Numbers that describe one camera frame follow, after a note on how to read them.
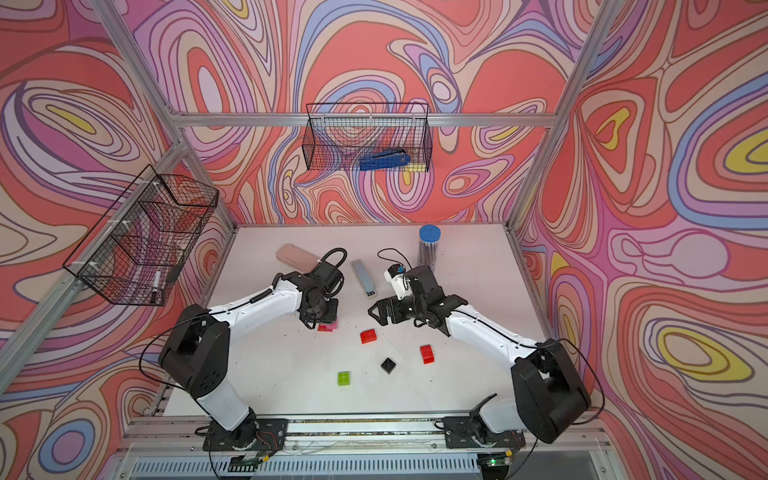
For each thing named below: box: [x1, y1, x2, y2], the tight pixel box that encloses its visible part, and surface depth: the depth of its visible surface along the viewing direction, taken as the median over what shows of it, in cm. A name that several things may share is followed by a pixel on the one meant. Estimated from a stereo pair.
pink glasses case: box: [276, 243, 319, 272], surface depth 110 cm
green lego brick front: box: [337, 371, 351, 386], surface depth 84 cm
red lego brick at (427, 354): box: [420, 344, 435, 365], surface depth 87 cm
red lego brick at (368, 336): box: [360, 328, 377, 345], surface depth 92 cm
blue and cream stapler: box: [351, 259, 378, 299], surface depth 101 cm
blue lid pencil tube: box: [419, 224, 441, 270], surface depth 93 cm
